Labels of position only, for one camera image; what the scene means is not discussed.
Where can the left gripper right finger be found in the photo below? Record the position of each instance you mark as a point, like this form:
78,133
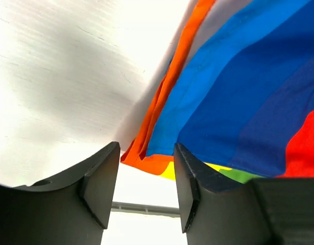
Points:
215,209

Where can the aluminium frame rail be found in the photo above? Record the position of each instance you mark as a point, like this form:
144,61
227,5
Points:
145,209

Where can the rainbow striped shorts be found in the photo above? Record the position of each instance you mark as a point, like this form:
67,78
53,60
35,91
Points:
240,98

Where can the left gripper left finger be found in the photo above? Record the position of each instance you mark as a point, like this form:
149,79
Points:
71,207

